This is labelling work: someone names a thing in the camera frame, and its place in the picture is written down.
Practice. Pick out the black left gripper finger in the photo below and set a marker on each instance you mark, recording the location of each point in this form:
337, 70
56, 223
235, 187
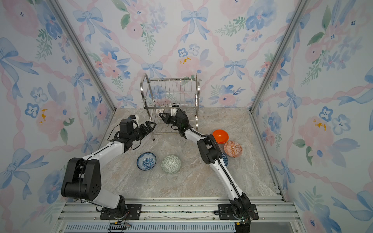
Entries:
148, 125
146, 131

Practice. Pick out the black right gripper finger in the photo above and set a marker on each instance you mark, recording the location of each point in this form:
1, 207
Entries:
167, 119
164, 115

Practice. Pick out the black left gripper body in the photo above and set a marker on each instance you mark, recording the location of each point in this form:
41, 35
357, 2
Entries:
134, 136

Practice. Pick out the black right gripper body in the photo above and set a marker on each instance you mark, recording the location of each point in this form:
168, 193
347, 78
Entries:
176, 120

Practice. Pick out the maroon white pattern bowl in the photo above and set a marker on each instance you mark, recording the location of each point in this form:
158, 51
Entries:
157, 111

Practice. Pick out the steel wire dish rack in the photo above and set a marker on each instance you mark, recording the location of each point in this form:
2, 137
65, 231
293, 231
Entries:
165, 93

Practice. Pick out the blue floral bowl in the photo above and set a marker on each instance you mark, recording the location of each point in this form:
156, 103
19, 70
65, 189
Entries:
146, 161

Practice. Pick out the orange plastic bowl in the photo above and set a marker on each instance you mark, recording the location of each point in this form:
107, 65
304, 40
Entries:
221, 136

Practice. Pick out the red geometric pattern bowl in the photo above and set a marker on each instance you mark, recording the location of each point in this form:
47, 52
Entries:
233, 149

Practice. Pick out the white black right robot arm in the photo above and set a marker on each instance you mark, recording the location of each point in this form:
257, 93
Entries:
211, 155

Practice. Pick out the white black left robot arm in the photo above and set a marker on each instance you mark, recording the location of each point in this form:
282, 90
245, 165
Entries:
83, 179

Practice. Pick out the green pattern bowl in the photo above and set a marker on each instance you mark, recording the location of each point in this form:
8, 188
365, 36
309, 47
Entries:
171, 164

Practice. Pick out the blue geometric pattern bowl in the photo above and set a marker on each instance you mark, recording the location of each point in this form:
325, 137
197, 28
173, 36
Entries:
225, 159

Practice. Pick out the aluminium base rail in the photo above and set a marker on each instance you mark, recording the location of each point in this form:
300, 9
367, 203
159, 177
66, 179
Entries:
183, 215

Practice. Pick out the aluminium corner post left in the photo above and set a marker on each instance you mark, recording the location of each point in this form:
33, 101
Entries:
82, 54

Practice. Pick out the aluminium corner post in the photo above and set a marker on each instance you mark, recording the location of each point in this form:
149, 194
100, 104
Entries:
289, 32
82, 54

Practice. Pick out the aluminium corner post right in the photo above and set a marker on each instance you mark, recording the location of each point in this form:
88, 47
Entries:
289, 32

